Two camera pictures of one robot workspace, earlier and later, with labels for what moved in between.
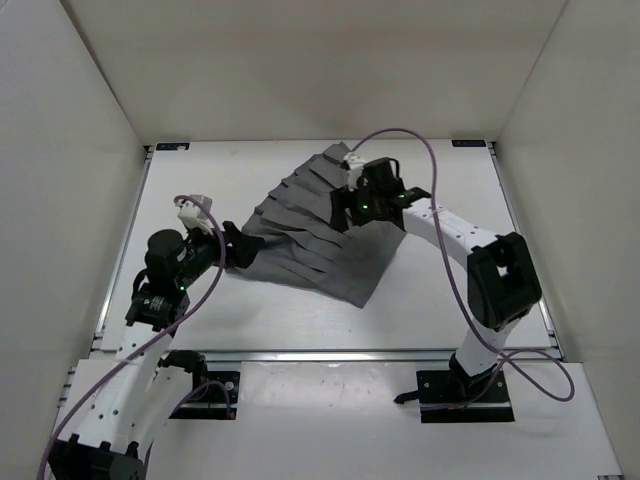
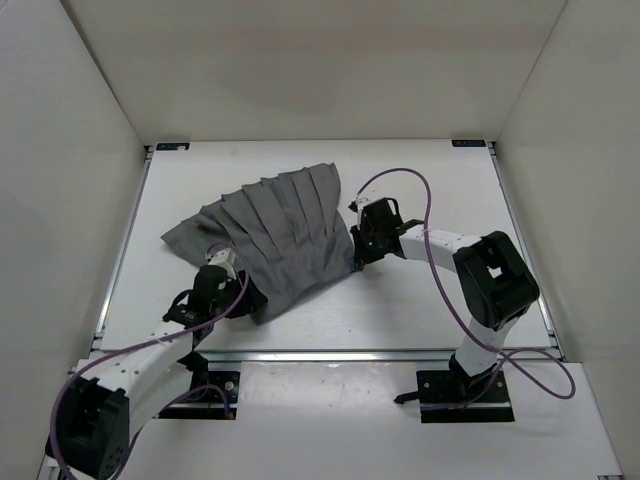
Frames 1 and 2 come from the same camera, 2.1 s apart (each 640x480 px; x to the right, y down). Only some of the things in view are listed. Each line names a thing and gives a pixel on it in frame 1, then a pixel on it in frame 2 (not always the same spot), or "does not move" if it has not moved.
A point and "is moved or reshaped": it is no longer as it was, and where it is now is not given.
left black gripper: (244, 248) → (252, 300)
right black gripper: (343, 198) → (361, 257)
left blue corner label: (172, 146) does not move
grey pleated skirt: (303, 249) is moved or reshaped
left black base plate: (214, 396) does not move
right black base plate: (446, 398) does not move
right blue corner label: (469, 143) does not move
